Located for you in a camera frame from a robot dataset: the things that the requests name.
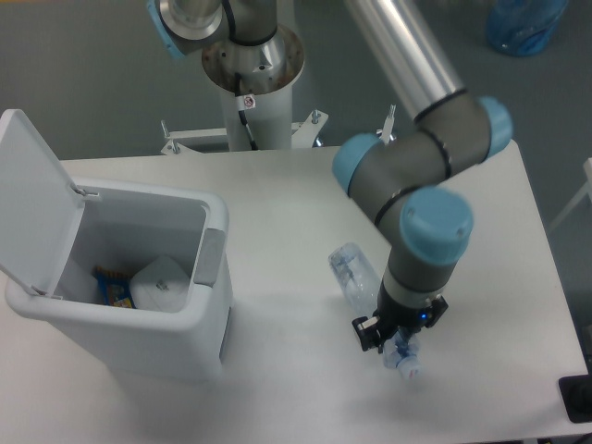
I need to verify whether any white trash can lid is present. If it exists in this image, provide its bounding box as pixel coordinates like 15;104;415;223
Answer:
1;109;101;295

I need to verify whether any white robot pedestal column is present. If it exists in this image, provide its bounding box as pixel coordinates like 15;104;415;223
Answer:
202;25;304;151

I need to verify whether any white pedestal base frame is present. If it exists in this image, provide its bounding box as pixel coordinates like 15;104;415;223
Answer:
160;105;397;155

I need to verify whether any white furniture leg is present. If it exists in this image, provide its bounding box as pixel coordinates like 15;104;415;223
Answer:
549;158;592;232

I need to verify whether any black device at table edge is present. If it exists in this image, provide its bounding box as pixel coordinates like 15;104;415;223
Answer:
558;375;591;424

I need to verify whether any clear crushed plastic bottle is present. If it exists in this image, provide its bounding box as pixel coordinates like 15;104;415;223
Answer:
328;242;421;380

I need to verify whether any white plastic trash can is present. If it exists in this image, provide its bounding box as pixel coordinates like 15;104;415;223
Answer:
5;178;232;382

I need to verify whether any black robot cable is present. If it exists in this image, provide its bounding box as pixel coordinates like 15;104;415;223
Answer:
233;72;259;152

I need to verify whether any blue plastic bag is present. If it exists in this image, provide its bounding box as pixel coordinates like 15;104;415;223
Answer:
485;0;569;57

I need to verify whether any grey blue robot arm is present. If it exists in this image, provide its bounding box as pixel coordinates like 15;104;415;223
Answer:
147;1;512;350

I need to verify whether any white plastic wrapper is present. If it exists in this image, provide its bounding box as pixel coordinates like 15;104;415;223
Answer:
129;255;190;313

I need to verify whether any blue orange snack packet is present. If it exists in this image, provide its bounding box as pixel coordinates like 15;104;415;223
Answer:
93;266;136;309

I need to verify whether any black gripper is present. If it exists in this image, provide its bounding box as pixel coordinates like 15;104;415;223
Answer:
351;281;449;352

